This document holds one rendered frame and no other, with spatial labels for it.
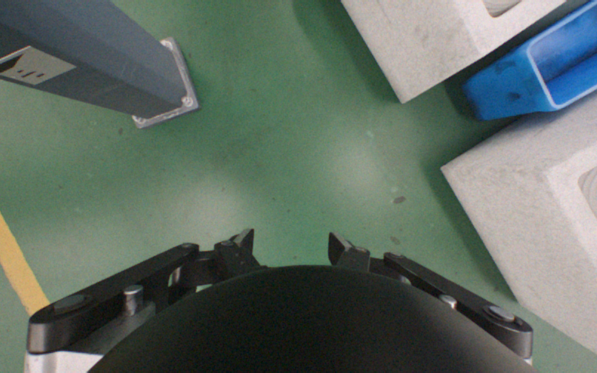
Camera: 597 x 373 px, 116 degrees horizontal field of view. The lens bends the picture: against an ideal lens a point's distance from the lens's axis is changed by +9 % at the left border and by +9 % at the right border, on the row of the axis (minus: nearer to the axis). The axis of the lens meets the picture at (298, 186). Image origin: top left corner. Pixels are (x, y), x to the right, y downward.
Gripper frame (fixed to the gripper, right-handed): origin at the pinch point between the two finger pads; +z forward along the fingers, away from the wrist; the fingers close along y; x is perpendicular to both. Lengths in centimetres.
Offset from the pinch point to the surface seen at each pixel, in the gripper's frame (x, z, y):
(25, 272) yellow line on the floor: -22, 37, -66
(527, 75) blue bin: 23.2, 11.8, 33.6
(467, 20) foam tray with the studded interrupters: 24.5, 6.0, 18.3
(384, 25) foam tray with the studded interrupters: 32.3, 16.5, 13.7
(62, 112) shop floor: 18, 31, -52
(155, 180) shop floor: 3.6, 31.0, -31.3
